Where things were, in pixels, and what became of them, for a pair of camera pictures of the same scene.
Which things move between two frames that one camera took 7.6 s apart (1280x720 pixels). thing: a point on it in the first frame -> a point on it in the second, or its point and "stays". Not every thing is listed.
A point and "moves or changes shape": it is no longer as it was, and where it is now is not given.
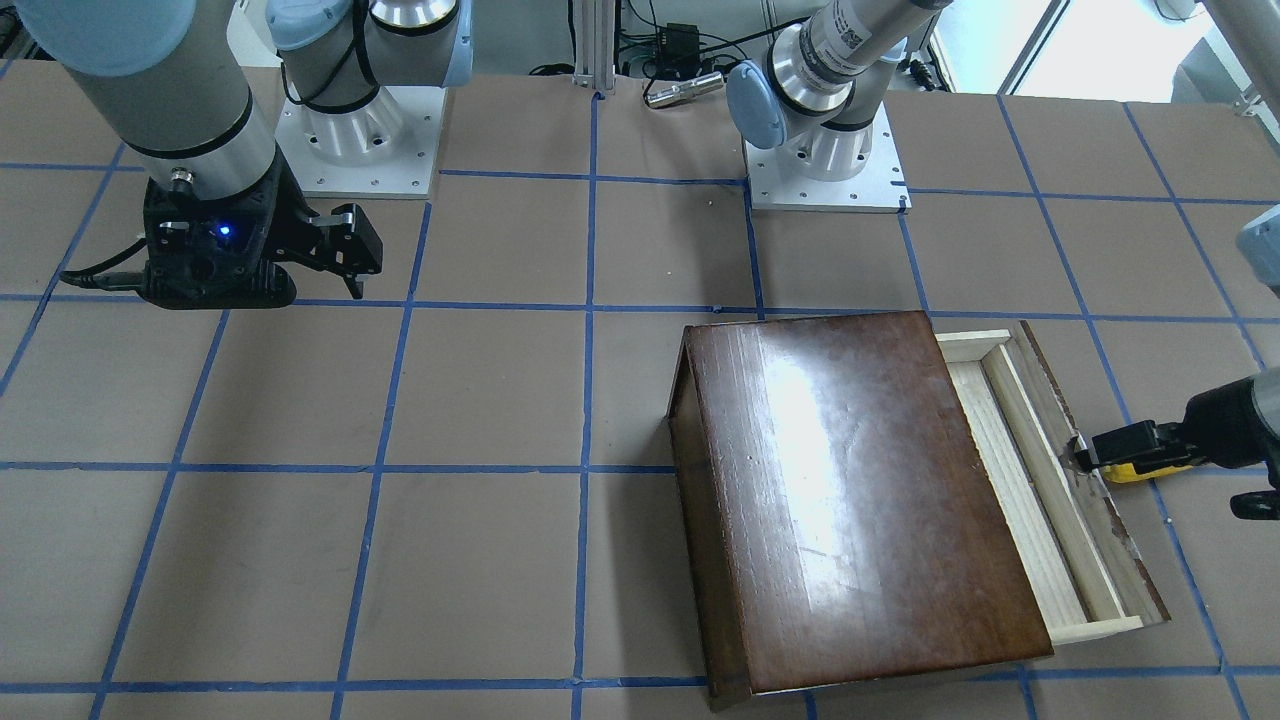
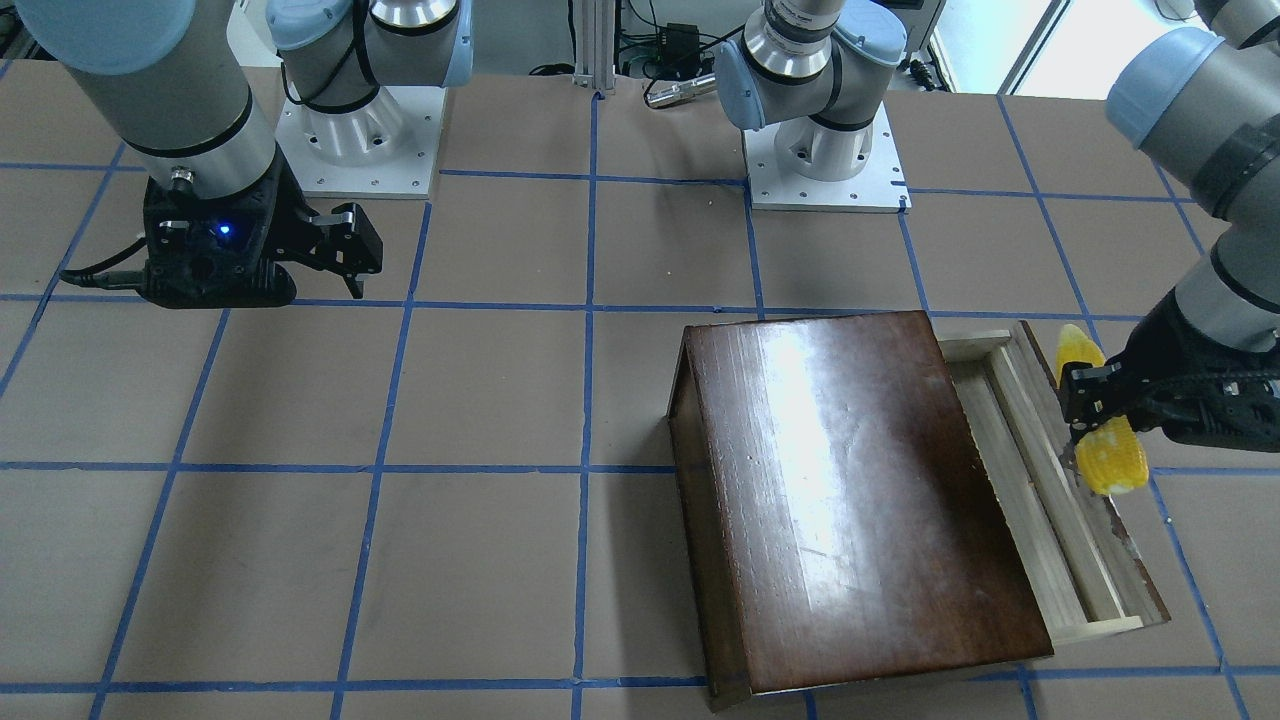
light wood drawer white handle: [1086, 575] stays
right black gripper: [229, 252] stays
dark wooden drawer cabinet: [835, 519] stays
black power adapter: [678, 51] stays
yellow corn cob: [1125, 472] moves or changes shape
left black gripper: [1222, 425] -> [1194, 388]
